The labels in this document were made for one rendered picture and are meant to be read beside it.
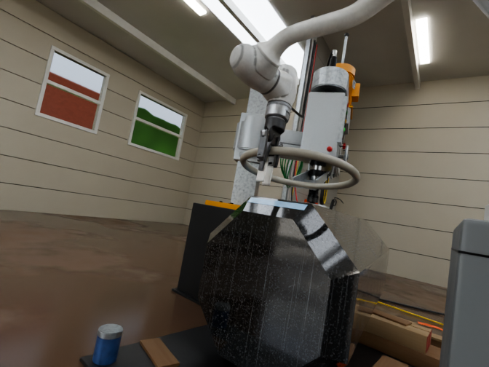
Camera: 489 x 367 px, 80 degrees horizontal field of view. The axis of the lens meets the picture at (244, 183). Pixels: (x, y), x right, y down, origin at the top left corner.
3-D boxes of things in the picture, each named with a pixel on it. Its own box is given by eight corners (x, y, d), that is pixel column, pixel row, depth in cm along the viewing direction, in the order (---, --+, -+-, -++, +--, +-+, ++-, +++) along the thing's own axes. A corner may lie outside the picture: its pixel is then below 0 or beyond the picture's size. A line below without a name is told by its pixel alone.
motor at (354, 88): (319, 118, 268) (326, 76, 271) (355, 119, 257) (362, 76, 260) (316, 105, 241) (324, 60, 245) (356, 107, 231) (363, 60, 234)
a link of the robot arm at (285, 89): (277, 115, 113) (254, 99, 105) (284, 79, 116) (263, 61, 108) (299, 109, 105) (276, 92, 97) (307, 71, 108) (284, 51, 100)
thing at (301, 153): (257, 182, 151) (257, 176, 152) (356, 195, 134) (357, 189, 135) (220, 148, 106) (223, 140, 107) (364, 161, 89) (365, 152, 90)
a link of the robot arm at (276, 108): (295, 111, 107) (292, 126, 106) (273, 113, 112) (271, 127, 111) (284, 98, 100) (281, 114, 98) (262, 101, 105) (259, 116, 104)
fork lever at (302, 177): (306, 175, 208) (307, 168, 207) (334, 178, 201) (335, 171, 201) (284, 186, 144) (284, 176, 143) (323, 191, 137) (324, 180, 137)
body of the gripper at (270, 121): (280, 114, 99) (274, 139, 97) (290, 125, 106) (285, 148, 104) (261, 116, 103) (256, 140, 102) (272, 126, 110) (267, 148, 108)
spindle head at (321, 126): (305, 171, 211) (314, 112, 215) (337, 175, 203) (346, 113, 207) (297, 160, 177) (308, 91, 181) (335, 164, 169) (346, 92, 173)
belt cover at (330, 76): (319, 136, 268) (321, 119, 270) (348, 138, 260) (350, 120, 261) (305, 90, 179) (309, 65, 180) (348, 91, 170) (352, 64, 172)
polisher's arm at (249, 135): (230, 145, 237) (235, 116, 240) (235, 154, 271) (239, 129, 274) (321, 159, 229) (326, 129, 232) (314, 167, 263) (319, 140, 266)
